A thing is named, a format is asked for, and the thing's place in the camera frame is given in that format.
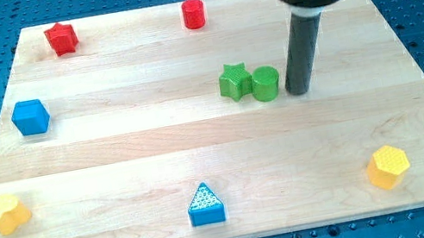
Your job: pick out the yellow hexagon block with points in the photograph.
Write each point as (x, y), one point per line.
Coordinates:
(387, 167)

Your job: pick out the green star block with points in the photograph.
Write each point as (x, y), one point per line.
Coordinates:
(235, 81)

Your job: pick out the green cylinder block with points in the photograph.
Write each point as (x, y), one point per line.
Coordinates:
(265, 83)

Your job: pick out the wooden board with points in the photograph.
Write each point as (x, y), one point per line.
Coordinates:
(137, 123)

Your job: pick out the blue triangle block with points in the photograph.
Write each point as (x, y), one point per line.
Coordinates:
(205, 207)

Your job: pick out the red cylinder block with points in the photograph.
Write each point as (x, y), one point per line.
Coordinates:
(193, 14)

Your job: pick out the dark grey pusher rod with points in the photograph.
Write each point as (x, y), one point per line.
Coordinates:
(304, 26)

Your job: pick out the red star block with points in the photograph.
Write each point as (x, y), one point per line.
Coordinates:
(62, 38)

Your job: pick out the blue cube block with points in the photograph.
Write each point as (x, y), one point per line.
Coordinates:
(30, 117)

